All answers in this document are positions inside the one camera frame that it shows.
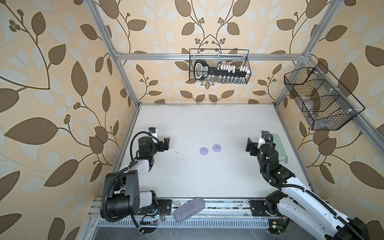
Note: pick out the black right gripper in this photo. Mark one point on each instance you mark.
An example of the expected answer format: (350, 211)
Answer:
(254, 146)

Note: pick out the black wire basket right wall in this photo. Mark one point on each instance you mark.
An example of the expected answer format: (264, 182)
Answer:
(325, 101)

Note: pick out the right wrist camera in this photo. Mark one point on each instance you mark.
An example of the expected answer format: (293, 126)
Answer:
(265, 138)

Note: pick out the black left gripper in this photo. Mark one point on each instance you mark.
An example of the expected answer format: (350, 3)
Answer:
(165, 145)

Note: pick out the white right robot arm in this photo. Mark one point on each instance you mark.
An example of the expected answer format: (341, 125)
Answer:
(298, 203)

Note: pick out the grey felt glasses case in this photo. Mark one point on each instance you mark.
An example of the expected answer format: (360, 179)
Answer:
(189, 209)

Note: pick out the black wire basket back wall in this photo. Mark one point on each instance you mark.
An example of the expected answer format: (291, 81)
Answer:
(237, 57)

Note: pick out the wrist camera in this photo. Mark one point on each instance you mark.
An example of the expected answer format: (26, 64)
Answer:
(265, 138)
(153, 133)

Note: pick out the black wire basket wall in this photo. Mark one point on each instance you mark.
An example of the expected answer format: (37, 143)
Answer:
(237, 57)
(325, 101)

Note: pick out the purple round charging case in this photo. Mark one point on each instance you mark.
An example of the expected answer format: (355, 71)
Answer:
(204, 151)

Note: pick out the black socket holder rail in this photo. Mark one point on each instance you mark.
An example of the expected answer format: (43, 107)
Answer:
(202, 70)

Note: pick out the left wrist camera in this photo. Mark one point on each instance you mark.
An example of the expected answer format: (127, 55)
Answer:
(153, 133)

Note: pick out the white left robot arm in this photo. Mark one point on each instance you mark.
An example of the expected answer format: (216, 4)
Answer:
(121, 195)

